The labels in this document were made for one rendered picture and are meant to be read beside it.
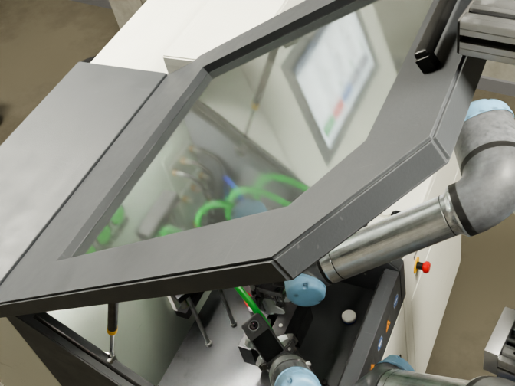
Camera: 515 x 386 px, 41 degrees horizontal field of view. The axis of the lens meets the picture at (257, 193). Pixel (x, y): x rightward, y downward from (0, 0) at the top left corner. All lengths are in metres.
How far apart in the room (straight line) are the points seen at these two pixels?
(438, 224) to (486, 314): 1.77
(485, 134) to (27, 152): 1.02
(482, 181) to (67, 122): 0.99
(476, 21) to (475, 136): 0.48
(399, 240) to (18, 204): 0.81
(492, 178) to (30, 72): 4.12
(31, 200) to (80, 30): 3.74
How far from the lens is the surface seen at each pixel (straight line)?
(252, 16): 1.78
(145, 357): 1.88
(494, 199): 1.19
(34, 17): 5.62
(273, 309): 1.61
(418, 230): 1.22
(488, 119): 1.27
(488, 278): 3.07
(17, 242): 1.49
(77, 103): 1.77
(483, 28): 0.79
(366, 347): 1.77
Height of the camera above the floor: 2.47
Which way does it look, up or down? 45 degrees down
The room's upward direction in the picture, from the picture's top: 16 degrees counter-clockwise
